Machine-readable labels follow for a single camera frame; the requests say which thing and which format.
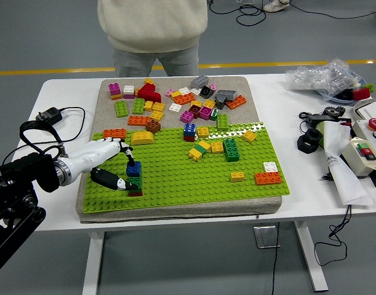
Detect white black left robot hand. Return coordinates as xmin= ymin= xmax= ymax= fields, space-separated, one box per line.
xmin=66 ymin=138 xmax=142 ymax=192

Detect dark green 2x4 brick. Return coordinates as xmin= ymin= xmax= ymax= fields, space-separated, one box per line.
xmin=223 ymin=138 xmax=241 ymax=163
xmin=128 ymin=175 xmax=143 ymax=194

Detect lime green studded baseplate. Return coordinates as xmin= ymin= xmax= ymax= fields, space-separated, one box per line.
xmin=82 ymin=122 xmax=291 ymax=214

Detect orange 2x4 brick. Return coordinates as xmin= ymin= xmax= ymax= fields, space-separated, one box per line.
xmin=173 ymin=93 xmax=196 ymax=106
xmin=102 ymin=128 xmax=127 ymax=141
xmin=127 ymin=114 xmax=151 ymax=127
xmin=254 ymin=171 xmax=283 ymax=186
xmin=225 ymin=94 xmax=248 ymax=111

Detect yellow arched brick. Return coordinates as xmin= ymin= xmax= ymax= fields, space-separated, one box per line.
xmin=131 ymin=130 xmax=156 ymax=146

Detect brown 2x2 brick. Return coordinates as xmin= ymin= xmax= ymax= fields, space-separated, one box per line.
xmin=145 ymin=119 xmax=162 ymax=134

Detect large red sloped brick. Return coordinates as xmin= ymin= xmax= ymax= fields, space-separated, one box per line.
xmin=137 ymin=82 xmax=162 ymax=104

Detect light grey 2x4 brick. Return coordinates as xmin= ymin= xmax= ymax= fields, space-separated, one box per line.
xmin=190 ymin=75 xmax=210 ymax=90

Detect dark grey sloped brick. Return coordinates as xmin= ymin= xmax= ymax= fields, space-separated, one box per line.
xmin=214 ymin=94 xmax=228 ymax=110

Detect black power adapter plug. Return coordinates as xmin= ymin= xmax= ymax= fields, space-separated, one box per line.
xmin=36 ymin=106 xmax=63 ymax=126

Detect white table leg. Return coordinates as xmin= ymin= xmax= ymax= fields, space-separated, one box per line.
xmin=82 ymin=230 xmax=106 ymax=295
xmin=294 ymin=220 xmax=329 ymax=292

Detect person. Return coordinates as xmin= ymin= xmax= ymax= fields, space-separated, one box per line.
xmin=263 ymin=0 xmax=289 ymax=13
xmin=97 ymin=0 xmax=209 ymax=77

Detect metal floor socket plate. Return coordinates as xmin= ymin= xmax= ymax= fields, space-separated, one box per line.
xmin=253 ymin=226 xmax=281 ymax=249

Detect large black hex nut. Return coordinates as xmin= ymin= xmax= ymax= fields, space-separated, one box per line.
xmin=297 ymin=128 xmax=324 ymax=154

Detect lime green cloth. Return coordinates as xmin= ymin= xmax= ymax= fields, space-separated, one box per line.
xmin=316 ymin=121 xmax=330 ymax=149

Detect clear bubble plastic bag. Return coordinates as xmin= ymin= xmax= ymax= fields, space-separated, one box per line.
xmin=285 ymin=58 xmax=366 ymax=93

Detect black toothed gear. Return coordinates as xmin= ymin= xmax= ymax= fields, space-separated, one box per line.
xmin=324 ymin=106 xmax=346 ymax=117

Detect blue shallow bowl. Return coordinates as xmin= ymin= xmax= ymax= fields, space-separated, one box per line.
xmin=316 ymin=76 xmax=375 ymax=104

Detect white paper sheet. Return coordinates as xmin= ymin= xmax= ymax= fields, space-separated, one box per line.
xmin=318 ymin=121 xmax=375 ymax=206

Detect black plastic part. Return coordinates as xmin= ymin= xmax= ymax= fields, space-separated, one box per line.
xmin=338 ymin=88 xmax=356 ymax=101

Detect white rounded tray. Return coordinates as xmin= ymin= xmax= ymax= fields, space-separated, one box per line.
xmin=353 ymin=97 xmax=376 ymax=124

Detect white push-button control box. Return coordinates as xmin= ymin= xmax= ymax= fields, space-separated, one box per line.
xmin=350 ymin=116 xmax=376 ymax=182

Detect white card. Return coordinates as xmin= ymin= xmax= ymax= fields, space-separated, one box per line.
xmin=358 ymin=103 xmax=376 ymax=122

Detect black adapter cord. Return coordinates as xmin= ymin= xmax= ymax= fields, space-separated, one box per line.
xmin=2 ymin=106 xmax=86 ymax=176

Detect black floor cable with plug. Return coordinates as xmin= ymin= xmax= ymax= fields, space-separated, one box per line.
xmin=269 ymin=221 xmax=282 ymax=295

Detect black looped floor cables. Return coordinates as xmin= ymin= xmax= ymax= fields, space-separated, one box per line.
xmin=208 ymin=0 xmax=268 ymax=26

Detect black hanging cable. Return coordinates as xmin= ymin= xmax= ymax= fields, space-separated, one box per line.
xmin=313 ymin=204 xmax=353 ymax=267

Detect small white switch box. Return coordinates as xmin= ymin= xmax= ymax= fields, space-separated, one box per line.
xmin=341 ymin=136 xmax=376 ymax=178

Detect long black floor cable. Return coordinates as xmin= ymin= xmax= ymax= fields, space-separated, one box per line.
xmin=288 ymin=1 xmax=376 ymax=21

